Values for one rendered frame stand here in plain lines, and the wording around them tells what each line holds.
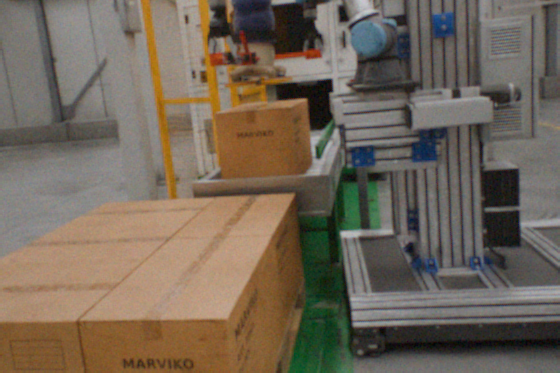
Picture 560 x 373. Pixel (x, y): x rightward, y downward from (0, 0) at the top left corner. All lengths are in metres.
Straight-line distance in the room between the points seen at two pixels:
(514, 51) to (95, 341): 1.74
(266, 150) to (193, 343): 1.35
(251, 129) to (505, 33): 1.19
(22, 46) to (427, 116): 11.95
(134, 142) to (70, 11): 9.37
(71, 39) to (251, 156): 10.36
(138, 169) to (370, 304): 2.01
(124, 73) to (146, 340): 2.32
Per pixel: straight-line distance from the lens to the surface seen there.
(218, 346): 1.30
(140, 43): 5.70
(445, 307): 2.03
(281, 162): 2.46
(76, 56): 12.55
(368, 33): 1.74
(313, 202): 2.43
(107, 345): 1.42
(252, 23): 2.54
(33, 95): 13.10
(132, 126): 3.42
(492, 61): 2.11
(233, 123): 2.49
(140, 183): 3.47
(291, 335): 2.21
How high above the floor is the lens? 1.12
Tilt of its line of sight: 10 degrees down
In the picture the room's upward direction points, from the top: 6 degrees counter-clockwise
